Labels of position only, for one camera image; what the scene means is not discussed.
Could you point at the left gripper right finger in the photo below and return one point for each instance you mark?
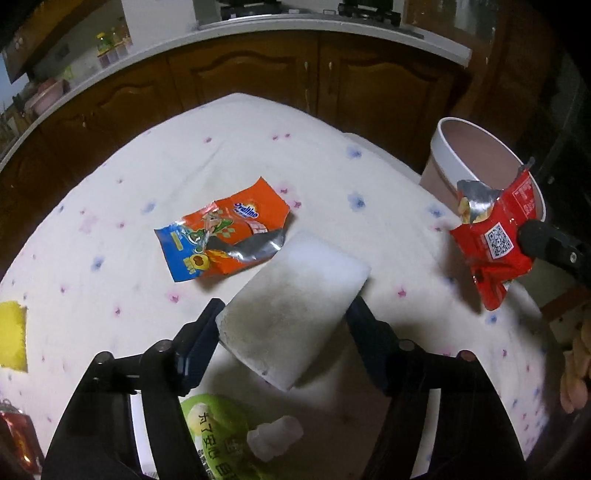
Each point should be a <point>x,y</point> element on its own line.
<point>475,438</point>

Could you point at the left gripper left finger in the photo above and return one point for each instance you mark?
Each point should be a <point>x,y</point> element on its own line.
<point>94,438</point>

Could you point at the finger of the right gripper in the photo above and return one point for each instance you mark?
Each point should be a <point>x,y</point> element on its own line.
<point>540,240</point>

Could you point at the red snack wrapper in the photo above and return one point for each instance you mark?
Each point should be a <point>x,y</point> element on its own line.
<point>488,235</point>

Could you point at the light green drink pouch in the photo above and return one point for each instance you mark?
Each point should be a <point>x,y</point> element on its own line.
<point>228,446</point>

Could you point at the white sponge block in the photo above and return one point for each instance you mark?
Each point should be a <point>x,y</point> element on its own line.
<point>278,324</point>

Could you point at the orange blue snack wrapper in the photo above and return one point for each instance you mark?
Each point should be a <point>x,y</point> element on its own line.
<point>227,235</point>

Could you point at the pink white trash bucket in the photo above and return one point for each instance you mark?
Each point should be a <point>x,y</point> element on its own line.
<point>462,150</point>

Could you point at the brown kitchen cabinets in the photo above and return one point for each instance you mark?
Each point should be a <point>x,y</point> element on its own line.
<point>389,93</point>

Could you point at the white kitchen countertop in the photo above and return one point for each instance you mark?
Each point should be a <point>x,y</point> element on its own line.
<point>414,37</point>

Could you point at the person's right hand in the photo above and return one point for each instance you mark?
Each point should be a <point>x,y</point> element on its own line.
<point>575,380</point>

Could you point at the crushed red can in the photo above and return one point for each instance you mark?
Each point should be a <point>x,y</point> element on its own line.
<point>19,436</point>

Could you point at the yellow cloth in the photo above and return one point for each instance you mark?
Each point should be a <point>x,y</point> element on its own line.
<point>13,336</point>

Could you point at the white floral tablecloth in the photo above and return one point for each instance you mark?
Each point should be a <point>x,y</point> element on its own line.
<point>93,278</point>

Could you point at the pink basin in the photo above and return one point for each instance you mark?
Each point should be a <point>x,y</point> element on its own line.
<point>48,94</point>

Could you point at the condiment bottles rack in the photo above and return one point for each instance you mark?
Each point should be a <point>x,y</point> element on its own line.
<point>112,46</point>

